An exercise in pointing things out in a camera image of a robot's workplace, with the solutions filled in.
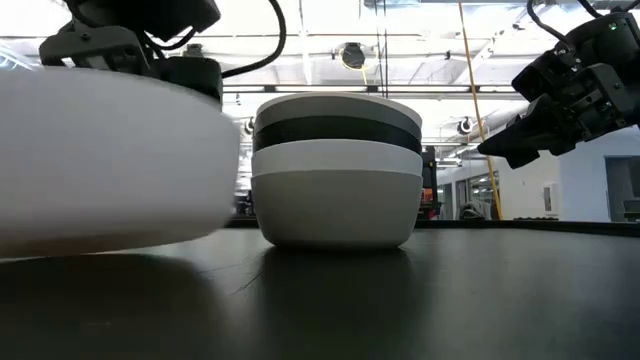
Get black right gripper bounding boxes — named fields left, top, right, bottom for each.
left=478, top=47, right=640, bottom=169

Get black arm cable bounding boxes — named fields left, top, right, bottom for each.
left=527, top=0, right=574, bottom=49
left=219, top=0, right=287, bottom=80

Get yellow hanging cord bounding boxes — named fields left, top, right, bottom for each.
left=457, top=0, right=504, bottom=221

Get black cabinet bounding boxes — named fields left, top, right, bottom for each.
left=421, top=145, right=441, bottom=221

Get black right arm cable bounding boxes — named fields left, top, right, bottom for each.
left=527, top=0, right=574, bottom=49

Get white bowl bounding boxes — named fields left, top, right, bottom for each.
left=250, top=138, right=425, bottom=177
left=0, top=66, right=242, bottom=260

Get grey door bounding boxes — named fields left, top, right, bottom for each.
left=604, top=155, right=640, bottom=222

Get ceiling light rail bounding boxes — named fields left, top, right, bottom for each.
left=222, top=84, right=516, bottom=95

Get light grey bowl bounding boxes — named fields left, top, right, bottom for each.
left=250, top=169, right=425, bottom=250

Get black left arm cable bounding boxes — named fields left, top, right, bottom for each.
left=219, top=0, right=287, bottom=80

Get black table edge rail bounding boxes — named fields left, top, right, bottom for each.
left=224, top=218, right=640, bottom=237

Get black hanging cables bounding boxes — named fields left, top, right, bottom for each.
left=373, top=0, right=391, bottom=99

